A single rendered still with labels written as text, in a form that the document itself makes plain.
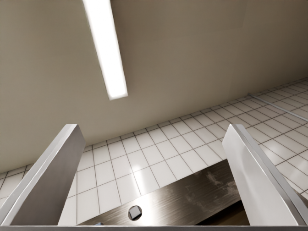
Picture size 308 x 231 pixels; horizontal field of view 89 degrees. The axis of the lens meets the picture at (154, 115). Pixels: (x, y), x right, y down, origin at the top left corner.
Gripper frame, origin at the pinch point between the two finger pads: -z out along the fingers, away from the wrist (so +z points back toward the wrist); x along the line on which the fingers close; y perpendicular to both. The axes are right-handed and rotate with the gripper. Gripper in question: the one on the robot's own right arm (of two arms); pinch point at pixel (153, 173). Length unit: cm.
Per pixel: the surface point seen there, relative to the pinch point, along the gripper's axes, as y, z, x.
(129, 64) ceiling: 29, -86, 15
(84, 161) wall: 77, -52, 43
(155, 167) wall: 73, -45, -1
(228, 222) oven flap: 70, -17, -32
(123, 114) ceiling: 61, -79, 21
